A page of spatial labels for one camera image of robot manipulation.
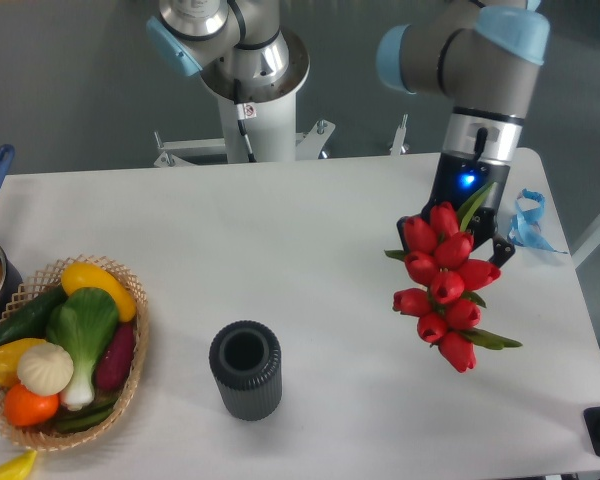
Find blue ribbon right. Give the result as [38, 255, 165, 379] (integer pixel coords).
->
[507, 188, 567, 254]

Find woven bamboo basket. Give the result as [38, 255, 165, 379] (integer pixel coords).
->
[0, 254, 149, 452]

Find green cucumber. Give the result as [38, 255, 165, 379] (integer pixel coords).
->
[0, 286, 67, 346]

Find orange fruit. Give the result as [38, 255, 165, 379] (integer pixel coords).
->
[3, 383, 60, 427]

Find dark grey ribbed vase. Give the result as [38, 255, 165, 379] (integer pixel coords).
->
[209, 320, 282, 421]

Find yellow banana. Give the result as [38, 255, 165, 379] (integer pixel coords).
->
[0, 450, 38, 480]

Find white steamed bun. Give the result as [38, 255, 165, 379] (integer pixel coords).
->
[17, 342, 74, 396]

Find yellow bell pepper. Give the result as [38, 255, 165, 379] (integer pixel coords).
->
[0, 338, 45, 388]

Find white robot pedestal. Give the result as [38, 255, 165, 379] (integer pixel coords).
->
[154, 28, 336, 167]

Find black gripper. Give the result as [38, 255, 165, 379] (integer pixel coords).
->
[396, 153, 516, 268]

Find green pea pods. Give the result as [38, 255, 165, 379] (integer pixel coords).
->
[53, 398, 116, 434]

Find green bok choy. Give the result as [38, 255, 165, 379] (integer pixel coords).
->
[46, 287, 119, 411]

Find purple sweet potato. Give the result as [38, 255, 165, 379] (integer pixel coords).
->
[95, 323, 135, 391]

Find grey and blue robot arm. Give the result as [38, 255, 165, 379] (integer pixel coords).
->
[146, 1, 550, 266]

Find red tulip bouquet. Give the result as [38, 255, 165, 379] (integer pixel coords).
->
[385, 202, 522, 373]

